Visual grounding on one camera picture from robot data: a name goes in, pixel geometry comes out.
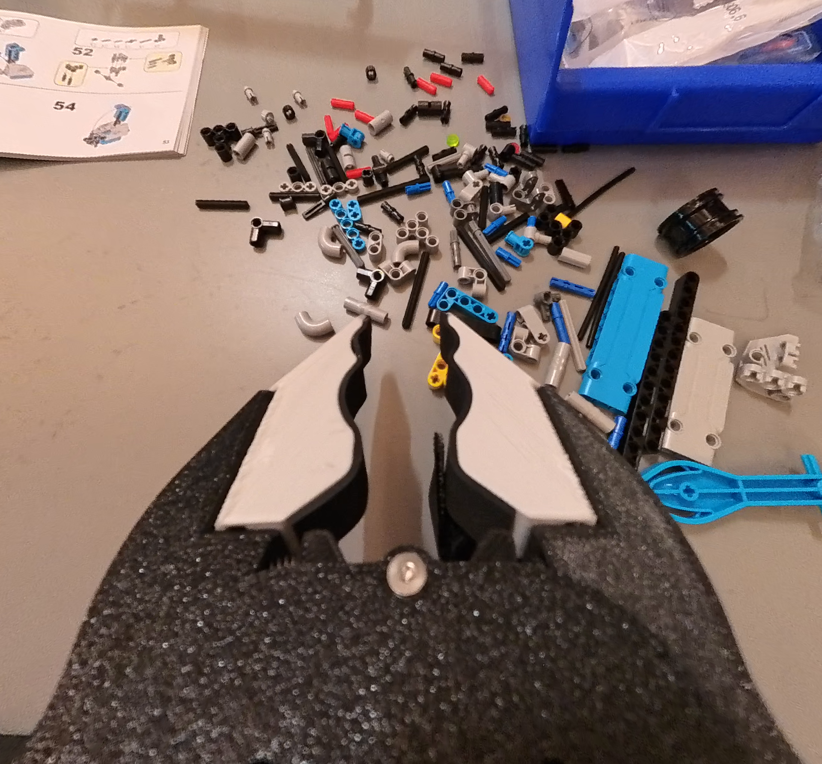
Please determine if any light grey rectangular brick panel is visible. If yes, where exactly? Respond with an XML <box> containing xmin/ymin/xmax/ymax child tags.
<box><xmin>660</xmin><ymin>316</ymin><xmax>738</xmax><ymax>466</ymax></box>

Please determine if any grey desk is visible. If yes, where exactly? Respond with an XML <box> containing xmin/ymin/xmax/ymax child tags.
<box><xmin>0</xmin><ymin>0</ymin><xmax>822</xmax><ymax>764</ymax></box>

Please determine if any blue rectangular brick panel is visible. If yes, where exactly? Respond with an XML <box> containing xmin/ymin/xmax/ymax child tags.
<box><xmin>578</xmin><ymin>253</ymin><xmax>669</xmax><ymax>415</ymax></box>

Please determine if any open instruction booklet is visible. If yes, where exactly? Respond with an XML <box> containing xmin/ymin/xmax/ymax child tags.
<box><xmin>0</xmin><ymin>9</ymin><xmax>209</xmax><ymax>161</ymax></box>

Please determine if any thin black flexible rod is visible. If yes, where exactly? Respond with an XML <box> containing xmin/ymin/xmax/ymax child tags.
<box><xmin>573</xmin><ymin>167</ymin><xmax>637</xmax><ymax>214</ymax></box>

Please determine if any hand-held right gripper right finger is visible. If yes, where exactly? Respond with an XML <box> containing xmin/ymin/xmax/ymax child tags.
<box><xmin>427</xmin><ymin>312</ymin><xmax>598</xmax><ymax>561</ymax></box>

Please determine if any light blue brick connector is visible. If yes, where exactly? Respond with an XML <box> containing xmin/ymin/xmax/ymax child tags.
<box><xmin>329</xmin><ymin>199</ymin><xmax>364</xmax><ymax>244</ymax></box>

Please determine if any grey wedge brick panel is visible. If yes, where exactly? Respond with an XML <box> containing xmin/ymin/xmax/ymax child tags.
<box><xmin>735</xmin><ymin>334</ymin><xmax>809</xmax><ymax>402</ymax></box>

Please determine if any long black brick beam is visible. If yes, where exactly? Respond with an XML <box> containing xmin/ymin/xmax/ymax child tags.
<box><xmin>622</xmin><ymin>271</ymin><xmax>701</xmax><ymax>466</ymax></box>

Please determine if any black toy wheel rim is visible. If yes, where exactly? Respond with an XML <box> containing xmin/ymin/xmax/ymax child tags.
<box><xmin>656</xmin><ymin>188</ymin><xmax>745</xmax><ymax>256</ymax></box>

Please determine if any pile of small brick pieces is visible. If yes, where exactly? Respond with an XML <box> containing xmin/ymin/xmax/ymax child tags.
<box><xmin>199</xmin><ymin>48</ymin><xmax>620</xmax><ymax>392</ymax></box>

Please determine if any blue storage bin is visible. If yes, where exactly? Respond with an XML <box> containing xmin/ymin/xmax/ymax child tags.
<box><xmin>501</xmin><ymin>0</ymin><xmax>822</xmax><ymax>147</ymax></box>

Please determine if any clear plastic bag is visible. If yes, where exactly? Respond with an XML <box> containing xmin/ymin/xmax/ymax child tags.
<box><xmin>562</xmin><ymin>0</ymin><xmax>822</xmax><ymax>68</ymax></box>

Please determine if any long blue brick frame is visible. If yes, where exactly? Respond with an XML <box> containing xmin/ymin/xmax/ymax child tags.
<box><xmin>640</xmin><ymin>452</ymin><xmax>822</xmax><ymax>526</ymax></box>

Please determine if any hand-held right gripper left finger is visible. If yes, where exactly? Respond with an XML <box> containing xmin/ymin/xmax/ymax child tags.
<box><xmin>214</xmin><ymin>316</ymin><xmax>373</xmax><ymax>562</ymax></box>

